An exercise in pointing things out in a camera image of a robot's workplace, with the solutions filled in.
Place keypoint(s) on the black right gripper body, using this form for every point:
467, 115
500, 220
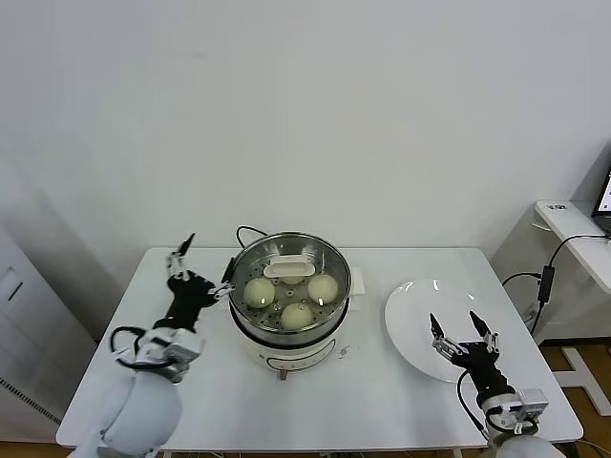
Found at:
479, 365

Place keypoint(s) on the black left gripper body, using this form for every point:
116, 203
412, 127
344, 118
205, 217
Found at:
188, 300

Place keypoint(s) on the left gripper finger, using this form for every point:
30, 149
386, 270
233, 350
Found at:
176, 262
222, 288

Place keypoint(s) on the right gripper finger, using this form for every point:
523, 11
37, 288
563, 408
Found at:
491, 341
444, 346

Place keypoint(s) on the white steamed baozi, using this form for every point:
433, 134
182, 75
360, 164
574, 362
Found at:
323, 289
296, 316
291, 280
259, 292

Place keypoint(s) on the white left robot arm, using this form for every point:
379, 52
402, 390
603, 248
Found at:
138, 410

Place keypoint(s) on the stainless steel steamer basket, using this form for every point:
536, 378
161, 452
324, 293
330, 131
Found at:
260, 335

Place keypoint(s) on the white round plate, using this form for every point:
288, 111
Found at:
415, 324

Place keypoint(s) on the cream electric cooker pot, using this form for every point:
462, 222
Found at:
291, 358

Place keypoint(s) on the white side desk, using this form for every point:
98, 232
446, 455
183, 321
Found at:
554, 212

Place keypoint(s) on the open laptop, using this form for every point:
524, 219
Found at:
604, 200

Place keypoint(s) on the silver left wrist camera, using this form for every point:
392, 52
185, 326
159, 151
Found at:
174, 348

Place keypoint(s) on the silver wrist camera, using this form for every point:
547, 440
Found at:
174, 348
531, 403

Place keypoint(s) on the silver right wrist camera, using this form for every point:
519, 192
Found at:
531, 403

